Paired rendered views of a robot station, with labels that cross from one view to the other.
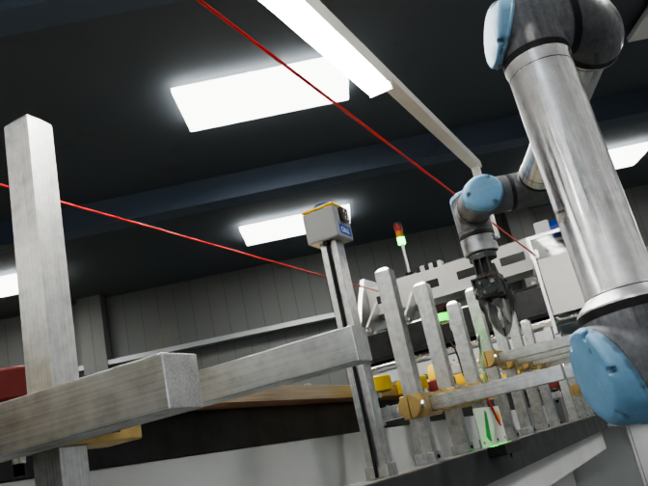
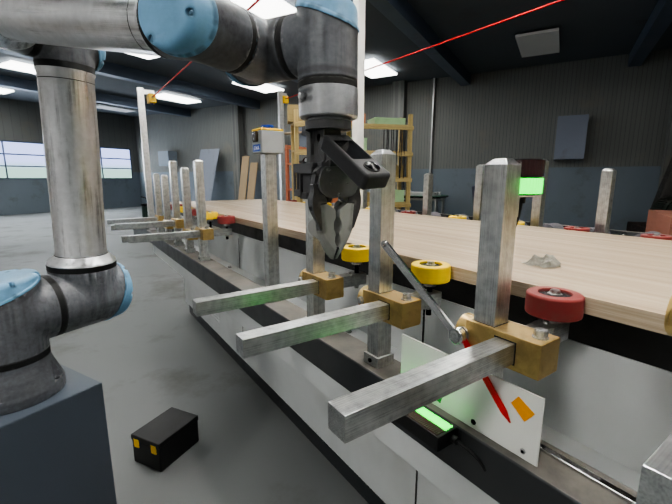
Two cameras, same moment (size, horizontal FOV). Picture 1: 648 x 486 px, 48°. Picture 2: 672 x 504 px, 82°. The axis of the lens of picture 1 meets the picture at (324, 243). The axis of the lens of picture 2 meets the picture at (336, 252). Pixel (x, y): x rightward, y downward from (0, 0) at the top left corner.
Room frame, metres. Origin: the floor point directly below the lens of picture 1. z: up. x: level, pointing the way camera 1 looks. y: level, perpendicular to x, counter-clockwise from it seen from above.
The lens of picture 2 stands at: (2.16, -0.91, 1.08)
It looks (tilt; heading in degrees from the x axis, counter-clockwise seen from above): 11 degrees down; 121
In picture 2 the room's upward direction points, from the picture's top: straight up
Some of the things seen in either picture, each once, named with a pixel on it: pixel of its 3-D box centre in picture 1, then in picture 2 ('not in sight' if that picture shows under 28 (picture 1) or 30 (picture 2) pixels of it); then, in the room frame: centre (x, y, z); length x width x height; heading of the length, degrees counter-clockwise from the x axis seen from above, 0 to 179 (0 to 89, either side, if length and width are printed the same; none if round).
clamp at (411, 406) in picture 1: (419, 405); (320, 282); (1.64, -0.13, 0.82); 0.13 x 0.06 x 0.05; 156
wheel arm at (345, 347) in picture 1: (161, 402); (183, 235); (0.71, 0.18, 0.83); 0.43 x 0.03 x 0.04; 66
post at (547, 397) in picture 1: (541, 378); not in sight; (2.99, -0.73, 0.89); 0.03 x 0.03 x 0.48; 66
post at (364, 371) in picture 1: (355, 355); (270, 229); (1.38, -0.01, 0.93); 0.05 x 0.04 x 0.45; 156
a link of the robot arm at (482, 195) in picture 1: (483, 198); (261, 51); (1.72, -0.41, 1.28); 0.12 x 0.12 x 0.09; 3
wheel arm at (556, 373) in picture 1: (463, 396); (289, 291); (1.62, -0.22, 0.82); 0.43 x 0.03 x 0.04; 66
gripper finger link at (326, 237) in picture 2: (505, 315); (319, 230); (1.82, -0.40, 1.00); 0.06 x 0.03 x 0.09; 156
